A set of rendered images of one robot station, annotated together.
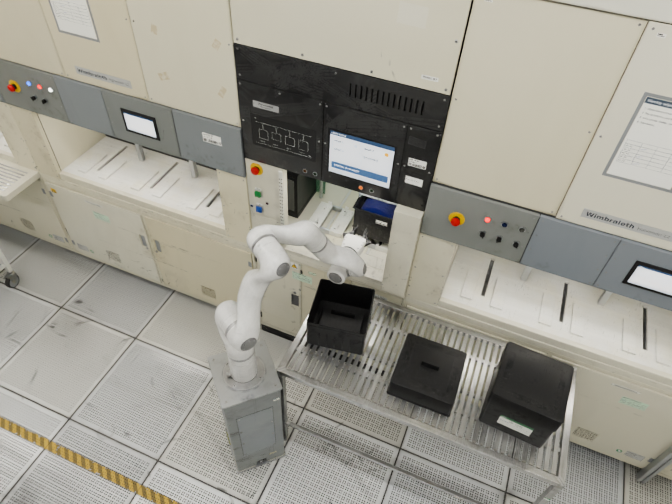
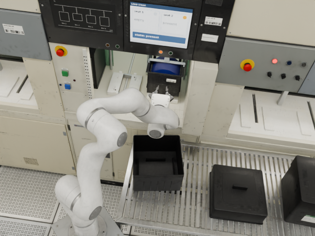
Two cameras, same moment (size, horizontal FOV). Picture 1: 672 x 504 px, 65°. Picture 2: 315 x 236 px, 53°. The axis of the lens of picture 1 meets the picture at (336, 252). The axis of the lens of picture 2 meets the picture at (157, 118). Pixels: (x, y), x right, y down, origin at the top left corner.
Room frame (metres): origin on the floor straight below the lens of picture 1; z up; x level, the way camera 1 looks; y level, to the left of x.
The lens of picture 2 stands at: (0.54, 0.27, 2.41)
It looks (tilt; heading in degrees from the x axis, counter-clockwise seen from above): 49 degrees down; 343
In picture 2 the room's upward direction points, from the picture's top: 6 degrees clockwise
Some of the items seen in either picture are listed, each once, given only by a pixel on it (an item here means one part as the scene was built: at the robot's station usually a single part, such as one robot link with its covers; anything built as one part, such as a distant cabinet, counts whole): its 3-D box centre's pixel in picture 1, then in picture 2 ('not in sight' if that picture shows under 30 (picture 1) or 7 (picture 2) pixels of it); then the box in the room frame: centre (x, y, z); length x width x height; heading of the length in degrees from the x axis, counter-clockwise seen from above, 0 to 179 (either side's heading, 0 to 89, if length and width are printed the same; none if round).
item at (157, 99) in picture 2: (352, 246); (160, 103); (1.66, -0.07, 1.19); 0.11 x 0.10 x 0.07; 161
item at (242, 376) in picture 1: (242, 361); (86, 223); (1.23, 0.38, 0.85); 0.19 x 0.19 x 0.18
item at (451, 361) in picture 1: (428, 370); (237, 191); (1.26, -0.45, 0.83); 0.29 x 0.29 x 0.13; 71
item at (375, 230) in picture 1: (379, 210); (165, 70); (2.06, -0.21, 1.06); 0.24 x 0.20 x 0.32; 70
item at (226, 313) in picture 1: (234, 329); (76, 199); (1.25, 0.40, 1.07); 0.19 x 0.12 x 0.24; 37
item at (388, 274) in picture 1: (356, 199); (142, 65); (2.24, -0.10, 0.98); 0.95 x 0.88 x 1.95; 160
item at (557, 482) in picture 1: (416, 406); (221, 216); (1.31, -0.48, 0.38); 1.30 x 0.60 x 0.76; 70
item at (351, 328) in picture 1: (340, 316); (156, 162); (1.52, -0.04, 0.85); 0.28 x 0.28 x 0.17; 80
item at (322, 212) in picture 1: (331, 218); (125, 84); (2.16, 0.04, 0.89); 0.22 x 0.21 x 0.04; 160
